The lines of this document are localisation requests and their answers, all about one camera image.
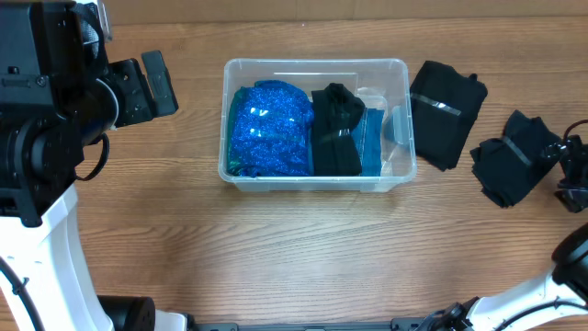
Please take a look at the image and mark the black cloth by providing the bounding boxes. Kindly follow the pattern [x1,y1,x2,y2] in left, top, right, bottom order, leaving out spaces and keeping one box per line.
[470,110,560,208]
[410,61,488,171]
[311,83,366,177]

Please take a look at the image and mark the blue green sequin cloth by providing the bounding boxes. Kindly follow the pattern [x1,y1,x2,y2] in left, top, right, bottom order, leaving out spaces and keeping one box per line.
[227,80,314,177]

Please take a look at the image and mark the blue denim jeans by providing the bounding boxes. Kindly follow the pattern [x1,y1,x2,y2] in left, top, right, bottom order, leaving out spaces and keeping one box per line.
[352,108,384,177]

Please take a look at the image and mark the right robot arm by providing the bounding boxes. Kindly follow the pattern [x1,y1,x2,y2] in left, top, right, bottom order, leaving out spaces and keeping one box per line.
[417,225,587,331]

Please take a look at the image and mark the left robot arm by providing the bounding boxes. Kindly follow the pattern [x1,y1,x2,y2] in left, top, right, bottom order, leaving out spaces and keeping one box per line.
[1,1,195,331]

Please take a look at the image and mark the clear plastic storage bin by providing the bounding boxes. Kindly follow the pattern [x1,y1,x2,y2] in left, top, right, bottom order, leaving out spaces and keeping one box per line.
[218,59,417,192]

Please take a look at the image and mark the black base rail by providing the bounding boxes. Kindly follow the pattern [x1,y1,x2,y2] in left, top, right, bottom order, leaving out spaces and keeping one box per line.
[188,317,433,331]

